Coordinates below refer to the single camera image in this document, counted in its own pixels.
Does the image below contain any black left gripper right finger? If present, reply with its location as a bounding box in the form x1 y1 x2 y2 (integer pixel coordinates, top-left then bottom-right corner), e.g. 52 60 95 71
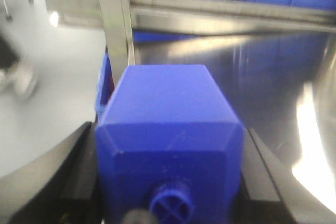
240 129 335 223

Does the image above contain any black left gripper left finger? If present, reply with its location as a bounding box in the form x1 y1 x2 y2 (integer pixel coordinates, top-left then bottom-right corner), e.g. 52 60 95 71
1 122 101 223

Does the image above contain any blue bottle part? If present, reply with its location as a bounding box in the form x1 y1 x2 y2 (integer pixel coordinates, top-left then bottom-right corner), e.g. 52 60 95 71
96 65 244 223

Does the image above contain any stainless steel shelf rack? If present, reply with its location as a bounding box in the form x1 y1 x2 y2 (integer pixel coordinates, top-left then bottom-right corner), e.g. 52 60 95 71
41 0 336 99

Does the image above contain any blue bin far left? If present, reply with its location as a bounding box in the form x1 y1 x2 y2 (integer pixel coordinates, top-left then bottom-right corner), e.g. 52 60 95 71
94 51 114 120

